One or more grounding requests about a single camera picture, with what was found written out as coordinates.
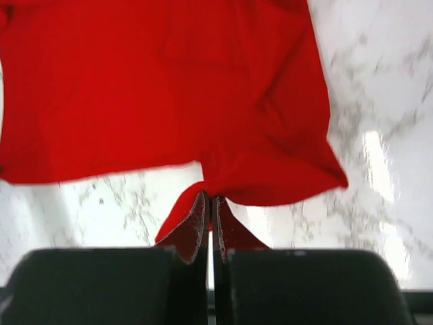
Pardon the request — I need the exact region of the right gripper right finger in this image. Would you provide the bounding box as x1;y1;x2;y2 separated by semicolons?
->
212;197;415;324

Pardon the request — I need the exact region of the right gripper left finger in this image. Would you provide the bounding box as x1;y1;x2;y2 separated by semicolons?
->
1;193;210;324

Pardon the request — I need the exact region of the red t-shirt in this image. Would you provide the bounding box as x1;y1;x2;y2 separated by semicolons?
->
1;1;348;240

